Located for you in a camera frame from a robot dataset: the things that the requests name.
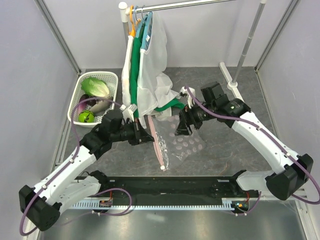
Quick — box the white metal clothes rack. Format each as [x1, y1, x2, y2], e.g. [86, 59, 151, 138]
[118, 0, 267, 131]

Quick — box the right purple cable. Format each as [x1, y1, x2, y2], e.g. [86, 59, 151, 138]
[183, 86, 320, 205]

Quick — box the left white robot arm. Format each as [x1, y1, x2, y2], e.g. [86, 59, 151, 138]
[18, 109, 154, 236]

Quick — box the white slotted cable duct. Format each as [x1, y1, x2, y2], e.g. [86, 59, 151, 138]
[69, 199, 249, 211]

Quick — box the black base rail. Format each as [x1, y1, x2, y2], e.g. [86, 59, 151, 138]
[90, 171, 259, 200]

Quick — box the white garment with trim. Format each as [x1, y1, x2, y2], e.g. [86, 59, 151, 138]
[121, 35, 134, 106]

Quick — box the clear pink-dotted zip bag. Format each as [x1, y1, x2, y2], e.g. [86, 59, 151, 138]
[148, 115, 206, 171]

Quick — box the green garment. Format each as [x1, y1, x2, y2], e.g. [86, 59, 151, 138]
[129, 23, 187, 120]

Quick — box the white mesh garment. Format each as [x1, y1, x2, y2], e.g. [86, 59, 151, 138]
[137, 12, 184, 118]

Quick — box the light blue clothes hanger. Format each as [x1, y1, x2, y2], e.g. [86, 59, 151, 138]
[135, 11, 153, 50]

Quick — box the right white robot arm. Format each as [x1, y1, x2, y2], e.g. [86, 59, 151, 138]
[175, 81, 314, 201]

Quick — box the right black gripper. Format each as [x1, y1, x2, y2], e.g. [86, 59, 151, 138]
[174, 98, 216, 136]

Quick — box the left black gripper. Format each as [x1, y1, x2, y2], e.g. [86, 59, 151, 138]
[110, 117, 155, 146]

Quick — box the green plastic lettuce head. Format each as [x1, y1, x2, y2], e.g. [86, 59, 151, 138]
[80, 77, 110, 98]

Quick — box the orange clothes hanger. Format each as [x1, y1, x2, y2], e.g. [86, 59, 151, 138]
[128, 5, 136, 38]

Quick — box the purple cable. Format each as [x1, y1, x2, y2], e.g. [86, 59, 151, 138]
[19, 97, 126, 236]
[183, 86, 320, 205]

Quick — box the purple toy eggplant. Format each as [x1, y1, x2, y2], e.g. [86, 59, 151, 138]
[77, 94, 98, 115]

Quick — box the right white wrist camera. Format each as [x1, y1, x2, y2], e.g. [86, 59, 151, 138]
[180, 86, 196, 109]

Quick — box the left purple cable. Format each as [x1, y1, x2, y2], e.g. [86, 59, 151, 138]
[19, 97, 126, 236]

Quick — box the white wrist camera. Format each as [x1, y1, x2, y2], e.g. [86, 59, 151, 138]
[119, 103, 138, 121]
[180, 86, 196, 109]

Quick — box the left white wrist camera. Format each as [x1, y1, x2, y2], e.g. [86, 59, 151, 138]
[119, 103, 138, 121]

